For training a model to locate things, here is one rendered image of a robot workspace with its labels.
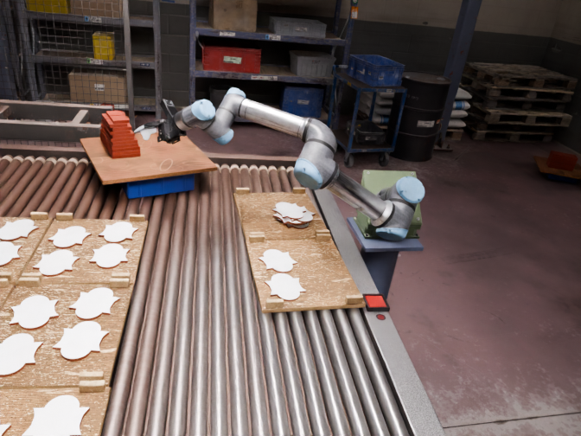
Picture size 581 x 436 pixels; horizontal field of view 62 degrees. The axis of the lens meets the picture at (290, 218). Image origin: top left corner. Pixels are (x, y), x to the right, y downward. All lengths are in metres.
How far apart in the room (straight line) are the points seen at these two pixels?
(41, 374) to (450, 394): 2.04
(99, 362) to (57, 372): 0.10
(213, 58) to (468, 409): 4.45
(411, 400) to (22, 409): 0.96
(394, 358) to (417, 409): 0.18
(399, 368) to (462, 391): 1.39
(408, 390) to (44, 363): 0.97
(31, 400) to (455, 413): 1.99
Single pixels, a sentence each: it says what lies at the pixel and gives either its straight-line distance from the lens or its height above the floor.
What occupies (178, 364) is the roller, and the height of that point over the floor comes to 0.92.
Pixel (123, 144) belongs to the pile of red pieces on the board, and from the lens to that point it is 2.30.
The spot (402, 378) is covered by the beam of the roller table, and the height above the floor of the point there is 0.92.
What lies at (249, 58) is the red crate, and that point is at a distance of 5.84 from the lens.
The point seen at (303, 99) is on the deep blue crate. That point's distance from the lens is 6.10.
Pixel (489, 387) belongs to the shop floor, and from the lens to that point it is 2.95.
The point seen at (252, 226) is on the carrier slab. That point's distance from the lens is 1.98.
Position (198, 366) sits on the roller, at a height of 0.92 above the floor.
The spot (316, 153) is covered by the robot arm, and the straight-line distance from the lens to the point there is 1.73.
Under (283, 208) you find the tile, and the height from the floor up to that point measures 0.99.
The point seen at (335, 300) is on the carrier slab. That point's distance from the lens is 1.63.
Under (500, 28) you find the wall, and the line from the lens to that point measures 7.67.
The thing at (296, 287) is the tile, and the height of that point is 0.94.
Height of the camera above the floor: 1.93
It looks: 29 degrees down
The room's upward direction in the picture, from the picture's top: 7 degrees clockwise
